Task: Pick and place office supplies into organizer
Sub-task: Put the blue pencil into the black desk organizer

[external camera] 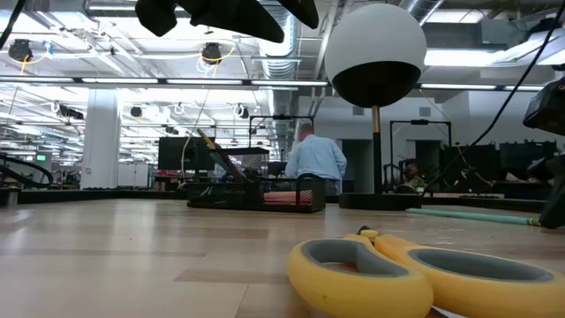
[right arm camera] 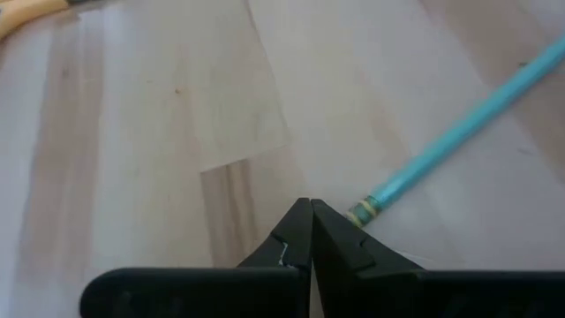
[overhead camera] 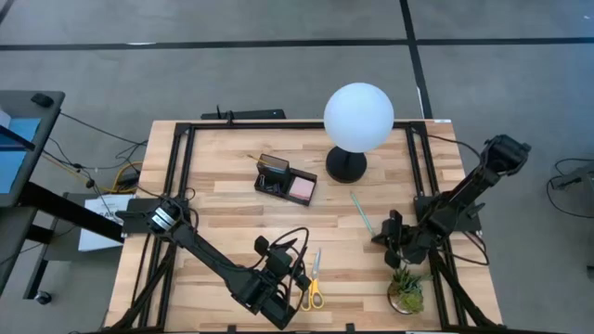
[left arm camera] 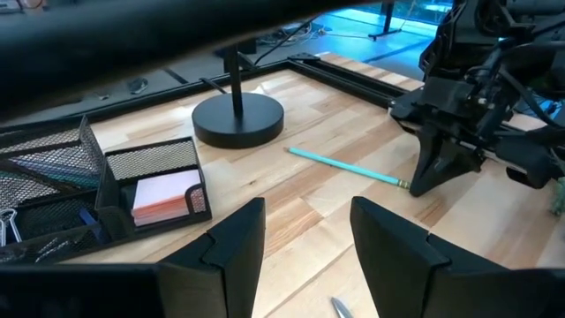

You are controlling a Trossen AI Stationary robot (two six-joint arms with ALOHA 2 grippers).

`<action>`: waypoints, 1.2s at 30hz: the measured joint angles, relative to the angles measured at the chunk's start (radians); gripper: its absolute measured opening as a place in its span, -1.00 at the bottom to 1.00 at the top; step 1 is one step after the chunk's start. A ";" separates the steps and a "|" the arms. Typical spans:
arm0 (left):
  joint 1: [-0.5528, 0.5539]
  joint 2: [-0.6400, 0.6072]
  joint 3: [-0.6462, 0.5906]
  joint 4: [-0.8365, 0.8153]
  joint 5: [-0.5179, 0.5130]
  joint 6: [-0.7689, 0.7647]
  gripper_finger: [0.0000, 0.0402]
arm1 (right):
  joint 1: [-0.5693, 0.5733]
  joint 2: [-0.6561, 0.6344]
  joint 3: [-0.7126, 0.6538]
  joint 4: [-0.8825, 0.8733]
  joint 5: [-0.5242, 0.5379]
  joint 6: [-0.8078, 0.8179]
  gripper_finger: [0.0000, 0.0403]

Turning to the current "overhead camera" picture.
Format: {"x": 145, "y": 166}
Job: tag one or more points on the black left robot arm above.
{"x": 204, "y": 250}

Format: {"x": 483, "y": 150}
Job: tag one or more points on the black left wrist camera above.
{"x": 279, "y": 263}

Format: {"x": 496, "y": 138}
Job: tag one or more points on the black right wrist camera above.
{"x": 420, "y": 246}

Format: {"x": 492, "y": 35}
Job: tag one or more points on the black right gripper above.
{"x": 398, "y": 241}

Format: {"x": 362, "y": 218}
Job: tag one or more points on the grey side desk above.
{"x": 51, "y": 118}

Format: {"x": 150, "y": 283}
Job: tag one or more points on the black mesh desk organizer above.
{"x": 276, "y": 178}

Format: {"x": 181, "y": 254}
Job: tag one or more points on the black computer mouse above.
{"x": 42, "y": 99}

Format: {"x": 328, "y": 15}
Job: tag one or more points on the black desk stand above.
{"x": 69, "y": 213}

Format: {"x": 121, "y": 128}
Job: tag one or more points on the black aluminium table frame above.
{"x": 301, "y": 125}

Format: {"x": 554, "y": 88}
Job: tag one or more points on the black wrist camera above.
{"x": 420, "y": 246}
{"x": 279, "y": 263}

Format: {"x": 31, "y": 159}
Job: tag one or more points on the pink sticky note pad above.
{"x": 302, "y": 188}

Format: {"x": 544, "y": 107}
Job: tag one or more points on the blue lit screen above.
{"x": 14, "y": 162}

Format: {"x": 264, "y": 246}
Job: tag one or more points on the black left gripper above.
{"x": 278, "y": 301}

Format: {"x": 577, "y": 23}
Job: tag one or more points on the white printed paper sheet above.
{"x": 93, "y": 241}

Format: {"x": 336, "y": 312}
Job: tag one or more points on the black binder clip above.
{"x": 268, "y": 184}

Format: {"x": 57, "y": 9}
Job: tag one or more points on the black caster wheel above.
{"x": 42, "y": 298}

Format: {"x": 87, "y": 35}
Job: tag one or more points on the small potted succulent plant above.
{"x": 407, "y": 290}

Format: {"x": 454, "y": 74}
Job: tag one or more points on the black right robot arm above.
{"x": 468, "y": 185}

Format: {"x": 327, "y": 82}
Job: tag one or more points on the black bar with antenna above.
{"x": 250, "y": 114}

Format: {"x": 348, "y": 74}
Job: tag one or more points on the teal pen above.
{"x": 361, "y": 213}

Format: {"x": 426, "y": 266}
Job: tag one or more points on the white globe table lamp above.
{"x": 358, "y": 116}

